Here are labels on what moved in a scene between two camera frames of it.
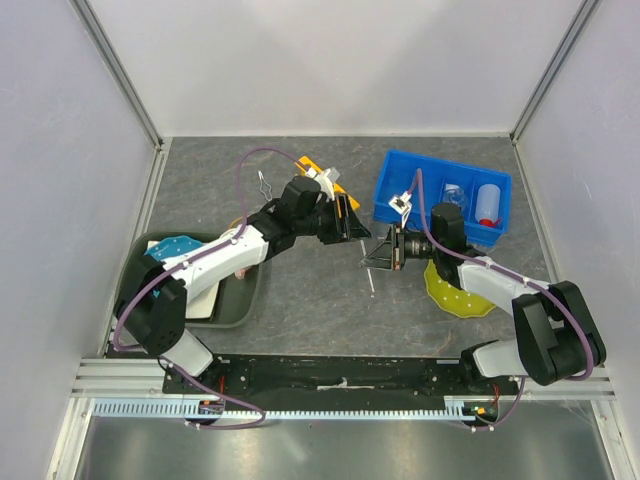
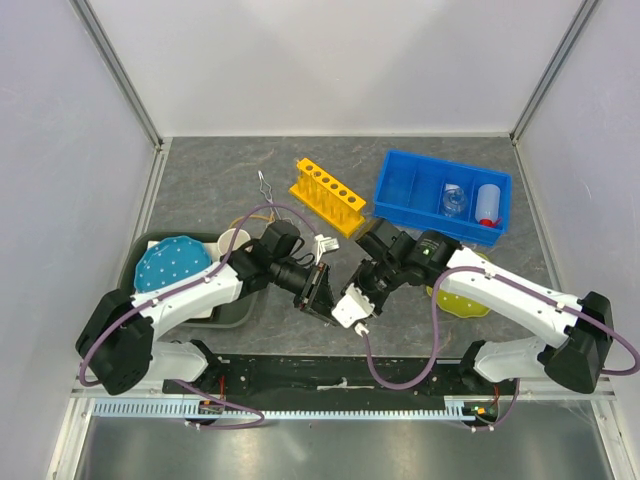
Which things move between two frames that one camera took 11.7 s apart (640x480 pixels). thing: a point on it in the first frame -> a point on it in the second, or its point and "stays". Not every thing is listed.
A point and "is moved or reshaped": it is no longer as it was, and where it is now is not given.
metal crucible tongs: (260, 173) stays
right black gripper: (391, 253) -> (357, 279)
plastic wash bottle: (487, 205) stays
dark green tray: (237, 301) stays
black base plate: (334, 376) stays
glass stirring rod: (367, 269) is moved or reshaped
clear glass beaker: (453, 193) stays
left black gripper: (350, 226) -> (324, 299)
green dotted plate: (451, 298) stays
